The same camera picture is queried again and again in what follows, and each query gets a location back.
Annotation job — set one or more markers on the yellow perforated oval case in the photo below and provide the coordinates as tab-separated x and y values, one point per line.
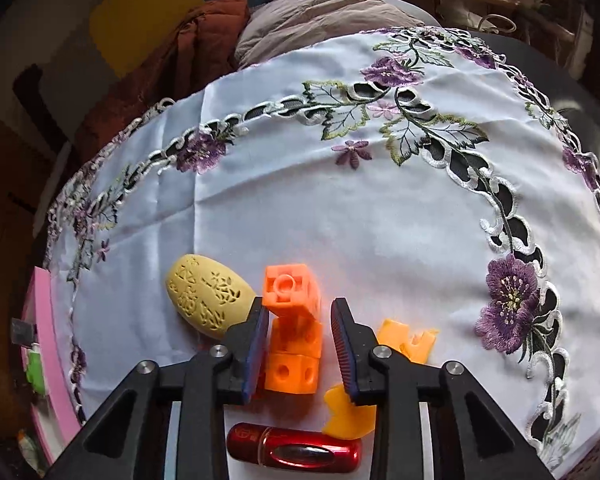
205	295

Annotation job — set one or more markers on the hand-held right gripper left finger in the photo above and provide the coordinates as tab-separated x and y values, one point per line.
256	355

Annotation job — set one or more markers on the embroidered white floral tablecloth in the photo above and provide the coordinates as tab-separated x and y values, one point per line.
330	210

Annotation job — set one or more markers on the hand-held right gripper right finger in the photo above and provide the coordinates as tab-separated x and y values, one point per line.
341	350

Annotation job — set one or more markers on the red metallic flash drive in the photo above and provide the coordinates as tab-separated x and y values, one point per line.
290	452

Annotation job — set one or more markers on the beige pillow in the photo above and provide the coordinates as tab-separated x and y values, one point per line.
320	15

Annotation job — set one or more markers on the small dark item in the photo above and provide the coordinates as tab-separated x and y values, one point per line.
22	332

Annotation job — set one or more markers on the yellow curved plastic piece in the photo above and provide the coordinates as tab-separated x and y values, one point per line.
410	342

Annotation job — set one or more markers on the orange linked cube toy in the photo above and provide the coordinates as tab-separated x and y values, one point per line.
290	290

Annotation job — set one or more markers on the rust red quilted blanket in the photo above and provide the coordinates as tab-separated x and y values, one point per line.
190	50

